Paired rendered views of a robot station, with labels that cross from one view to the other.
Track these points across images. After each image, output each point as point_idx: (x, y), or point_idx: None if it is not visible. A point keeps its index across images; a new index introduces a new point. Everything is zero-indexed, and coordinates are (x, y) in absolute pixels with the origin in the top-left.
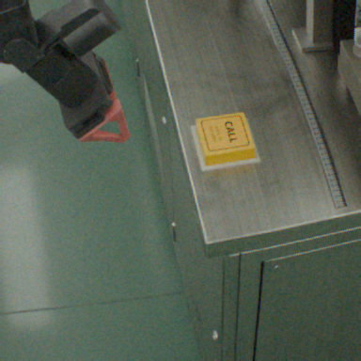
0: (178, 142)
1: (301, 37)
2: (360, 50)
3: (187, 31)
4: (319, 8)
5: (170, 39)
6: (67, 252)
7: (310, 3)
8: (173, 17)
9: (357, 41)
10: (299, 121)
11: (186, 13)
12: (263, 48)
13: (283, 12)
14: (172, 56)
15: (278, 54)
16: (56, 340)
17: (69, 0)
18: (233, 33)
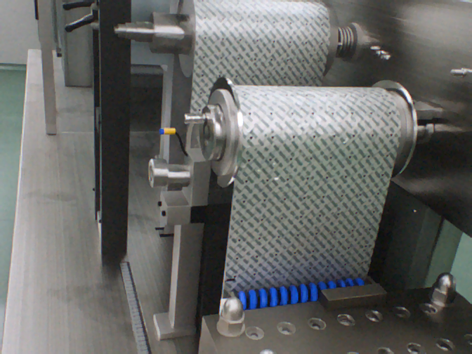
0: None
1: (161, 322)
2: (226, 325)
3: (41, 322)
4: (182, 286)
5: (20, 332)
6: None
7: (174, 280)
8: (31, 306)
9: (223, 314)
10: None
11: (47, 303)
12: (119, 338)
13: (148, 298)
14: (15, 352)
15: (134, 343)
16: None
17: (3, 312)
18: (90, 323)
